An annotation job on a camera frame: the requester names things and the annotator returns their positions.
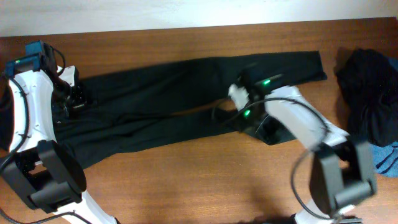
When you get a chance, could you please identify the black trousers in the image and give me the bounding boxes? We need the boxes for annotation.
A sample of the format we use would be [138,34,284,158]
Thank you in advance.
[52,51,327,168]

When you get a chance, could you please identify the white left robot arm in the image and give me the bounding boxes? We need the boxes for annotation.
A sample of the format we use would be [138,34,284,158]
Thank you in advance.
[1,40,119,224]

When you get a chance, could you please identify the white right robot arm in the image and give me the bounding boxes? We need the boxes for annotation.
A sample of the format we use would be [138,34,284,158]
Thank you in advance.
[222,68,377,224]

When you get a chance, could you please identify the black folded garment left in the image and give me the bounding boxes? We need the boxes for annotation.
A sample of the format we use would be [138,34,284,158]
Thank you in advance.
[1,86,14,151]

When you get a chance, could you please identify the black garment right pile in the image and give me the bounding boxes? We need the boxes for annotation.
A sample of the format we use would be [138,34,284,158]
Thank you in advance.
[335,49,397,147]

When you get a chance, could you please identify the blue striped garment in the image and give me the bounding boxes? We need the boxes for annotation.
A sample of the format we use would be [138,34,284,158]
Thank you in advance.
[369,55,398,178]

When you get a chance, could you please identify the black base bracket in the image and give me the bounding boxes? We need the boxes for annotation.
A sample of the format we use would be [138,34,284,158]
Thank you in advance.
[261,215,363,224]

